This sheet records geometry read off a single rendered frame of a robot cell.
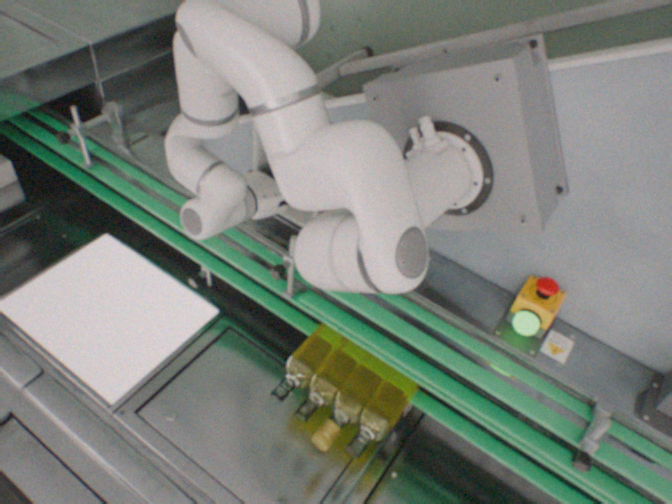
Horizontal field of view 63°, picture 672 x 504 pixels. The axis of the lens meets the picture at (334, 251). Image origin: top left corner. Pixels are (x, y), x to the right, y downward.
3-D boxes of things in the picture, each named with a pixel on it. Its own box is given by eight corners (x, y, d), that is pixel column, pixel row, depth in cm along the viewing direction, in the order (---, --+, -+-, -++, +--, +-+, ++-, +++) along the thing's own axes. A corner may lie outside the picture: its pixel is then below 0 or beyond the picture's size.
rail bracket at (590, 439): (589, 401, 94) (563, 462, 86) (608, 378, 88) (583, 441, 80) (612, 414, 92) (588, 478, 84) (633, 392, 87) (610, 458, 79)
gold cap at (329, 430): (323, 424, 103) (309, 441, 100) (326, 415, 100) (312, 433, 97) (339, 435, 102) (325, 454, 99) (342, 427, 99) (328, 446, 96)
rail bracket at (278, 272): (304, 271, 120) (267, 306, 113) (310, 214, 108) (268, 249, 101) (315, 278, 119) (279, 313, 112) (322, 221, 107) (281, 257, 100)
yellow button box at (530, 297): (519, 296, 106) (504, 320, 102) (533, 270, 101) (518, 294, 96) (553, 314, 104) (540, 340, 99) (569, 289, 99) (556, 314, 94)
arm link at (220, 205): (187, 157, 92) (229, 187, 89) (230, 144, 100) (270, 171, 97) (172, 227, 100) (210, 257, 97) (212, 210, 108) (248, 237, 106)
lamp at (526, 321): (512, 319, 100) (506, 329, 99) (521, 304, 97) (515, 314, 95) (536, 332, 99) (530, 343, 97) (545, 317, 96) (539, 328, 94)
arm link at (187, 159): (250, 103, 83) (249, 195, 100) (189, 63, 86) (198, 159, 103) (209, 130, 78) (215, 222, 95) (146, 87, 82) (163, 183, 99)
